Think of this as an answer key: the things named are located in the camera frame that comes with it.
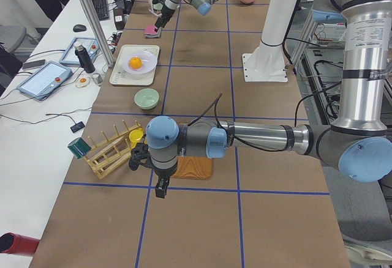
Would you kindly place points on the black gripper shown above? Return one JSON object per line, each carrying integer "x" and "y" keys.
{"x": 163, "y": 175}
{"x": 167, "y": 12}

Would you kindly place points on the white round plate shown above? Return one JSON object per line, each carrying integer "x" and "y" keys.
{"x": 149, "y": 62}

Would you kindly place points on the orange fruit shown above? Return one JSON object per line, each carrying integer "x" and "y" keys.
{"x": 135, "y": 63}

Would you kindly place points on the cream bear tray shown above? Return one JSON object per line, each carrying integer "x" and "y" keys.
{"x": 120, "y": 77}

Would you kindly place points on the pink cloth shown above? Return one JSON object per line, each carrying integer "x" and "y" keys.
{"x": 151, "y": 30}

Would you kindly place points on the grey cloth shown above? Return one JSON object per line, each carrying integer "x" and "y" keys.
{"x": 152, "y": 35}

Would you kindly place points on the green cup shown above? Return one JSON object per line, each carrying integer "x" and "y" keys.
{"x": 157, "y": 4}

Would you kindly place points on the wooden cutting board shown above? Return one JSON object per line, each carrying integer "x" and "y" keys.
{"x": 193, "y": 162}

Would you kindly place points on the yellow cup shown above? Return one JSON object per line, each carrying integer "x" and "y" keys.
{"x": 136, "y": 135}

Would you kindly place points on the black keyboard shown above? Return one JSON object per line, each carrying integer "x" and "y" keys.
{"x": 101, "y": 8}

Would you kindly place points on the wooden dish rack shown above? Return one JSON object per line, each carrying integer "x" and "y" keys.
{"x": 110, "y": 149}

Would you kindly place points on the green bowl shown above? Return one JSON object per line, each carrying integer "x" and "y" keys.
{"x": 147, "y": 98}

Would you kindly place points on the black computer mouse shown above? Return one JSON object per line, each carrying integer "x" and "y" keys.
{"x": 79, "y": 28}

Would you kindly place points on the black bottle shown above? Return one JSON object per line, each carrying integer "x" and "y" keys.
{"x": 84, "y": 58}

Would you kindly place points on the small metal tin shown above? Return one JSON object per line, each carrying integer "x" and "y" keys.
{"x": 97, "y": 78}

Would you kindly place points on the dark green mug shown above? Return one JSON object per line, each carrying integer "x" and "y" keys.
{"x": 79, "y": 147}

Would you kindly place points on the upper teach pendant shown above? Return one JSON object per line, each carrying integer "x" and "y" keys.
{"x": 70, "y": 58}

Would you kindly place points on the teach pendant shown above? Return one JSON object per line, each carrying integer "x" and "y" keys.
{"x": 70, "y": 58}
{"x": 45, "y": 80}

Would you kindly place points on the lower teach pendant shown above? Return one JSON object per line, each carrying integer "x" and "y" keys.
{"x": 45, "y": 80}

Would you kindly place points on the red cylinder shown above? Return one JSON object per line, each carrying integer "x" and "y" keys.
{"x": 16, "y": 244}

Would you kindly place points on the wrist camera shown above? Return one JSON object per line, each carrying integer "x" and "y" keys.
{"x": 140, "y": 157}

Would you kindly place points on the aluminium frame post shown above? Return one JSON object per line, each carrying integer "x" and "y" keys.
{"x": 94, "y": 22}

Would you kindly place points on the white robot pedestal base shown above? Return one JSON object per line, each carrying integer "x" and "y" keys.
{"x": 266, "y": 63}

